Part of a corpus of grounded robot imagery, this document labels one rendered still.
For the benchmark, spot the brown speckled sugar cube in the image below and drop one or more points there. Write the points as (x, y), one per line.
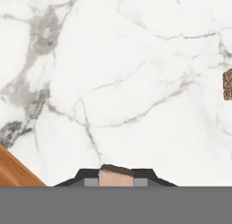
(228, 85)

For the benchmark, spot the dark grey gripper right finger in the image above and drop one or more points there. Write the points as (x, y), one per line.
(144, 177)

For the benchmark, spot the pale brown sugar cube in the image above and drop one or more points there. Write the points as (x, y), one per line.
(116, 177)

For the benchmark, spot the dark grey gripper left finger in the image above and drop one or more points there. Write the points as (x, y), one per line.
(87, 177)

